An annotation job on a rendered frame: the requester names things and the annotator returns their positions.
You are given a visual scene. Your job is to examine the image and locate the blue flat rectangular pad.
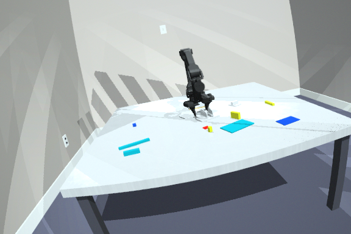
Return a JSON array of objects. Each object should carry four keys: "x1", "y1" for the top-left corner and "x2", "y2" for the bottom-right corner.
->
[{"x1": 276, "y1": 116, "x2": 300, "y2": 126}]

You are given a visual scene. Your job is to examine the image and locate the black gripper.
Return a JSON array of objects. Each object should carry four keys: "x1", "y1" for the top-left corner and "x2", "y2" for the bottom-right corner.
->
[{"x1": 183, "y1": 90, "x2": 215, "y2": 116}]

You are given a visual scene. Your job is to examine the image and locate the cyan flat plate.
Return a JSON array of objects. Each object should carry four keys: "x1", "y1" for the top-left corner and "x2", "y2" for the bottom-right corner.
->
[{"x1": 220, "y1": 119, "x2": 254, "y2": 133}]

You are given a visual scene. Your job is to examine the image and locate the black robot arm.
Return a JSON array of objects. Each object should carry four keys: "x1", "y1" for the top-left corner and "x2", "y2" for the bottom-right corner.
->
[{"x1": 179, "y1": 48, "x2": 212, "y2": 104}]

